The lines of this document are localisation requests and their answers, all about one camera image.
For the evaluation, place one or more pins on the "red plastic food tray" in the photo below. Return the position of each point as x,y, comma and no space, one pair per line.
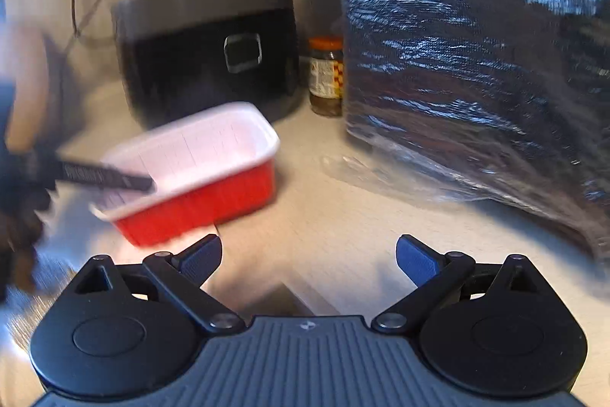
208,168

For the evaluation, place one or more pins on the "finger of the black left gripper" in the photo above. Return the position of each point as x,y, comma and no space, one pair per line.
98,175

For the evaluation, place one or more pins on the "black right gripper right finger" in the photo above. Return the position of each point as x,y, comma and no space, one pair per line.
437,277

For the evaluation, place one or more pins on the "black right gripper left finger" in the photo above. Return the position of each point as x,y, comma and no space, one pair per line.
179,279

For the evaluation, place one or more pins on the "round wooden cutting board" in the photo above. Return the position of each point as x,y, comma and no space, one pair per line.
27,66

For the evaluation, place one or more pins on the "black rice cooker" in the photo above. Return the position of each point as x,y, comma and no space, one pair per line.
180,57

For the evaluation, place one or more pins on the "plastic wrapped black appliance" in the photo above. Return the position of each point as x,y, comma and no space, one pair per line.
499,99

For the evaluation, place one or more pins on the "glass sauce jar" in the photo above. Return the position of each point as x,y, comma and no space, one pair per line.
325,80

